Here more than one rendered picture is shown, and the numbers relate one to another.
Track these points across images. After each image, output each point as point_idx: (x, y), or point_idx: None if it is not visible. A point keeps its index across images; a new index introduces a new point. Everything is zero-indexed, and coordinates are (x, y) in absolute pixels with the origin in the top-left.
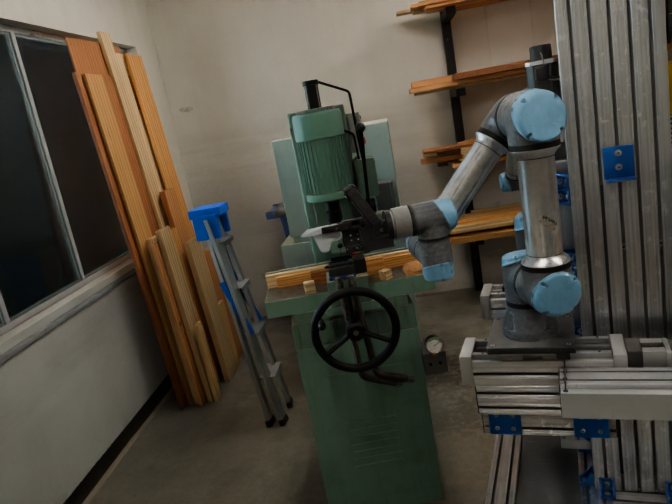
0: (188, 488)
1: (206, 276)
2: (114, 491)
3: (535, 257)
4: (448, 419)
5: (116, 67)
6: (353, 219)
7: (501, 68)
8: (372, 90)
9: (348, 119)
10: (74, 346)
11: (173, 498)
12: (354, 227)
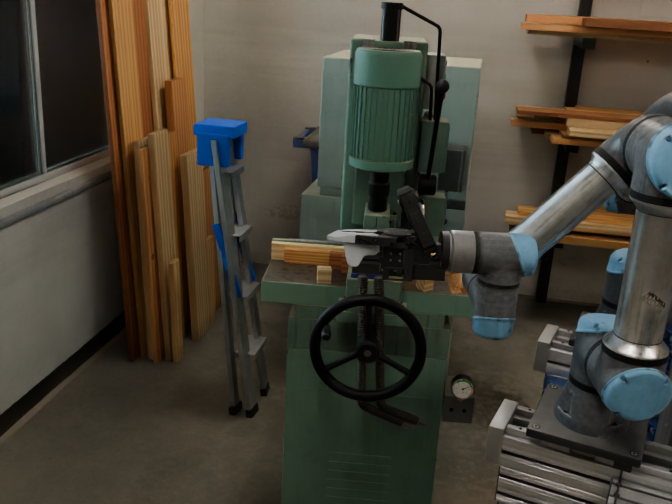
0: (116, 467)
1: (199, 202)
2: (26, 445)
3: (623, 340)
4: (455, 466)
5: None
6: (400, 234)
7: (651, 26)
8: (472, 9)
9: (430, 63)
10: (15, 258)
11: (95, 475)
12: (398, 245)
